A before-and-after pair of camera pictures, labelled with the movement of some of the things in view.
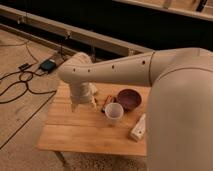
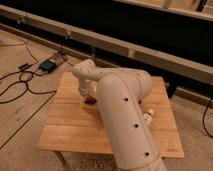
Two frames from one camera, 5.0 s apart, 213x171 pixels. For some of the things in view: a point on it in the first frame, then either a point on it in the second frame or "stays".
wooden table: (103, 127) stays
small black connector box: (22, 67) stays
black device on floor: (48, 65) stays
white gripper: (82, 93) → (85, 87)
